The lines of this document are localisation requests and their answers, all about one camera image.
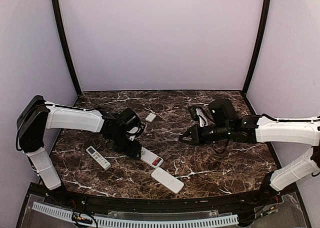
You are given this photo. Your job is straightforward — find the black right corner post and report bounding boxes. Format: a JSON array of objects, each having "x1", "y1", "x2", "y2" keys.
[{"x1": 241, "y1": 0, "x2": 273, "y2": 96}]

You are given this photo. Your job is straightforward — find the small white buttoned remote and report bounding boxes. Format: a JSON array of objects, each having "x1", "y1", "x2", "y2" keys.
[{"x1": 86, "y1": 146, "x2": 111, "y2": 170}]

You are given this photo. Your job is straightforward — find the black left corner post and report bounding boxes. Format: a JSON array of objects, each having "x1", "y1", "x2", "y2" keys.
[{"x1": 51, "y1": 0, "x2": 82, "y2": 97}]

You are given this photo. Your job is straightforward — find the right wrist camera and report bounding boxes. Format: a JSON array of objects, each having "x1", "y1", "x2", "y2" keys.
[{"x1": 188, "y1": 106, "x2": 209, "y2": 127}]

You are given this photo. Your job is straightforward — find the black front rail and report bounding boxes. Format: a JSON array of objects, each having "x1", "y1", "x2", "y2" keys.
[{"x1": 54, "y1": 190, "x2": 259, "y2": 214}]

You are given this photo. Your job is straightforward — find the red blue battery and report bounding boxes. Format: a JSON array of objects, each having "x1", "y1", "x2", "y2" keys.
[{"x1": 152, "y1": 157, "x2": 163, "y2": 166}]

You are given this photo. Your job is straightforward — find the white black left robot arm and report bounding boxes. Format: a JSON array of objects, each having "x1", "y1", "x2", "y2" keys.
[{"x1": 15, "y1": 95, "x2": 144, "y2": 206}]

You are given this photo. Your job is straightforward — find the white slotted cable duct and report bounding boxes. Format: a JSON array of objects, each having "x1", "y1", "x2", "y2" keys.
[{"x1": 32, "y1": 202, "x2": 239, "y2": 228}]

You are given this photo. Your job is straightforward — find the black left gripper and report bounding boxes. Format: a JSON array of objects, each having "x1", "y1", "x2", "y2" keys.
[{"x1": 107, "y1": 130, "x2": 142, "y2": 159}]

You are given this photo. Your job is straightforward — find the black corner post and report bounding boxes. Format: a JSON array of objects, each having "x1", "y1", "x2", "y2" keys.
[
  {"x1": 51, "y1": 0, "x2": 82, "y2": 97},
  {"x1": 241, "y1": 0, "x2": 273, "y2": 96}
]

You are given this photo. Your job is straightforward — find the white TCL remote control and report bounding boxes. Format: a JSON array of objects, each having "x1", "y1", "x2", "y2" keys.
[{"x1": 140, "y1": 147, "x2": 164, "y2": 169}]

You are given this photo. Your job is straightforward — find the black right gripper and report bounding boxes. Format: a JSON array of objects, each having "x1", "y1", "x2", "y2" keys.
[{"x1": 179, "y1": 122, "x2": 232, "y2": 146}]

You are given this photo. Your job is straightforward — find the white remote face down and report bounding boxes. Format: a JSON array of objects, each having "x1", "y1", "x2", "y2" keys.
[{"x1": 151, "y1": 167, "x2": 184, "y2": 194}]

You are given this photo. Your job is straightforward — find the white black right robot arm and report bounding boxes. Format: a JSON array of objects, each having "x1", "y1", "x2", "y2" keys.
[{"x1": 178, "y1": 99, "x2": 320, "y2": 205}]

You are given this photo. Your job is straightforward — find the white battery cover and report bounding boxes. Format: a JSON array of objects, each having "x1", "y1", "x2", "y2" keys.
[{"x1": 145, "y1": 113, "x2": 156, "y2": 122}]

